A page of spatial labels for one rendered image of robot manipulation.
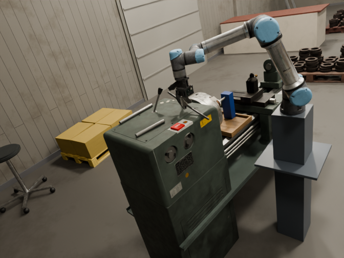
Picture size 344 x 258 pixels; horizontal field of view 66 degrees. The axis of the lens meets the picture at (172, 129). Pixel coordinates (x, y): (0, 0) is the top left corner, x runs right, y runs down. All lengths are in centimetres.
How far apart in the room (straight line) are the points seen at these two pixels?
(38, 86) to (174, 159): 327
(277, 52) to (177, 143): 71
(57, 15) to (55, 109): 143
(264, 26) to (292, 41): 582
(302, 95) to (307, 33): 558
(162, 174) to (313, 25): 609
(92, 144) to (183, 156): 247
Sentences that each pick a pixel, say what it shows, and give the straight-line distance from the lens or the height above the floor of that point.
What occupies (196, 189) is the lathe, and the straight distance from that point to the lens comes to 172.
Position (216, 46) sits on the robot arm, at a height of 160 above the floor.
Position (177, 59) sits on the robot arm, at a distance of 152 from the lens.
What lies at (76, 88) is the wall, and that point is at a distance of 475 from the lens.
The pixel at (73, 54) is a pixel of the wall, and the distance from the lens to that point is 475.
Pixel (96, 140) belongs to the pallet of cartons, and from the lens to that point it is 390.
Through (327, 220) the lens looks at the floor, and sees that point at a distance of 266.
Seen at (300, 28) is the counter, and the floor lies 51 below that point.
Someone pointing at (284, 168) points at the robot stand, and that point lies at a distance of 193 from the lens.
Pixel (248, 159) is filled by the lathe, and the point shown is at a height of 54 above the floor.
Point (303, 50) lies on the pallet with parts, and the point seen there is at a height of 40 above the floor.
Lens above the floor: 194
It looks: 27 degrees down
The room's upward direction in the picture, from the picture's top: 14 degrees counter-clockwise
